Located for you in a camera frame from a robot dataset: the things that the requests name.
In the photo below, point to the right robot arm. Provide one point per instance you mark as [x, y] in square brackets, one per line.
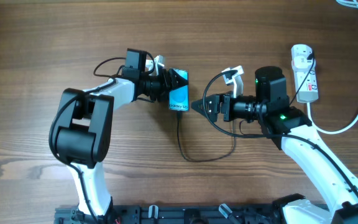
[293, 133]

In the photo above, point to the white power strip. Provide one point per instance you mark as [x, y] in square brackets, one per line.
[306, 88]

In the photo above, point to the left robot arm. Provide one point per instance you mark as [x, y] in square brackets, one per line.
[80, 133]

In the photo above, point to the white USB charger plug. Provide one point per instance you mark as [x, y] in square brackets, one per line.
[300, 62]

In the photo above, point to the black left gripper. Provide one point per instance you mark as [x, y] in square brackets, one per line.
[166, 87]

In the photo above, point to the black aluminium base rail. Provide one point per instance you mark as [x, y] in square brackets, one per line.
[249, 213]

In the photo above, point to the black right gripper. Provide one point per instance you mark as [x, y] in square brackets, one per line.
[215, 101]

